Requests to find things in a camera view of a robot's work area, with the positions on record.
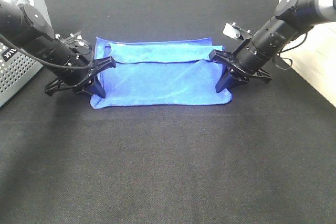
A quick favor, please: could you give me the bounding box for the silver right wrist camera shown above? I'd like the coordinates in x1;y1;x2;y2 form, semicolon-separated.
223;23;253;40

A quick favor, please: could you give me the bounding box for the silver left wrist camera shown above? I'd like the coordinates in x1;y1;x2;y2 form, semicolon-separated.
55;32;92;55

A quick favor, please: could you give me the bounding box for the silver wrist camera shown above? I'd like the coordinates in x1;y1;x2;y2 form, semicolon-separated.
55;32;92;55
223;23;253;40

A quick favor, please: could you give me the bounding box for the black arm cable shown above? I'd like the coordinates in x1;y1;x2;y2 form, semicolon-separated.
0;0;94;70
271;0;336;70

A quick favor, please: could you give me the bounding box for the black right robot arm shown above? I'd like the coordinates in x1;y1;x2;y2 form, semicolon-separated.
209;0;335;93

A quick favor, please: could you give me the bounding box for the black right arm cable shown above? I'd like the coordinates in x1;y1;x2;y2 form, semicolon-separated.
271;0;336;70

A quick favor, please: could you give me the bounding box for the grey perforated laundry basket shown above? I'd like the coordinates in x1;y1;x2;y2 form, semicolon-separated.
0;0;52;109

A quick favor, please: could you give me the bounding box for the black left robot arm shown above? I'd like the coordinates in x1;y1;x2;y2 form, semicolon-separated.
1;1;116;98

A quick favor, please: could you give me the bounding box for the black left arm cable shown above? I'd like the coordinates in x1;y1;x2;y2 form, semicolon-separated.
0;0;94;70

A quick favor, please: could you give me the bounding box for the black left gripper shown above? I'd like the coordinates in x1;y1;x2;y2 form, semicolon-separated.
45;49;116;98

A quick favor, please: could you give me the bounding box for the white plastic storage bin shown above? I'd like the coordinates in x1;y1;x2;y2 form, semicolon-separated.
279;0;335;107

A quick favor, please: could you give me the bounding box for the blue microfibre towel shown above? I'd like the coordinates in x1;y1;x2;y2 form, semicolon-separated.
90;37;232;109

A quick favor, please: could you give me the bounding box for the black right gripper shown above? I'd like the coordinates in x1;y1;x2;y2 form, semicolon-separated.
208;41;272;93

